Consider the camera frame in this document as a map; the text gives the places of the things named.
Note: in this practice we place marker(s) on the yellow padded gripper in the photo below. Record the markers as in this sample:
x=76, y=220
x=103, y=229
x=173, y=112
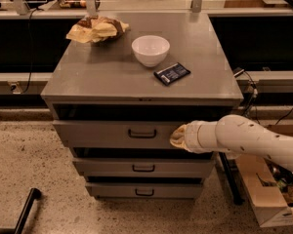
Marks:
x=192, y=136

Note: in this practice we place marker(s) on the grey top drawer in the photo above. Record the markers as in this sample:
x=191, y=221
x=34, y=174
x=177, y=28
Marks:
x=116, y=134

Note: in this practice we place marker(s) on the grey drawer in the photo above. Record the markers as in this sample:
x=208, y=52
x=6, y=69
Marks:
x=116, y=134
x=125, y=167
x=143, y=190

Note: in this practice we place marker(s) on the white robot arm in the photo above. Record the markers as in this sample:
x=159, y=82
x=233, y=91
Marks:
x=235, y=134

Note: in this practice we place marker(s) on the grey metal drawer cabinet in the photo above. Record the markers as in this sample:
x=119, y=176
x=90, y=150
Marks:
x=105, y=82

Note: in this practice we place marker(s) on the grey bottom drawer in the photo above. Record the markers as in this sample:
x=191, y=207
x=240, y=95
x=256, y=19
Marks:
x=143, y=190

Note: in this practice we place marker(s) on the grey middle drawer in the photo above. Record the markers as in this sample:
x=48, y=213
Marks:
x=125, y=167

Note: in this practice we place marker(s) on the dark blue snack packet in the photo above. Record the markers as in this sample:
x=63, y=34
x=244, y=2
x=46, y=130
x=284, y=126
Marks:
x=171, y=74

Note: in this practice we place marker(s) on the white ceramic bowl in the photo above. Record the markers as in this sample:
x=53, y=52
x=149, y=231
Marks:
x=150, y=50

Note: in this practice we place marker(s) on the cardboard box with cans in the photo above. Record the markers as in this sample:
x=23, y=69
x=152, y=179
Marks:
x=267, y=202

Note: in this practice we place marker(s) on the crumpled brown chip bag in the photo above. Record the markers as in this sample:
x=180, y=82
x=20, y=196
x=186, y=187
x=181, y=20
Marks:
x=97, y=29

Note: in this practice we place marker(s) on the black metal floor bar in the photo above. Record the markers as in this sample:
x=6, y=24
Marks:
x=34, y=194

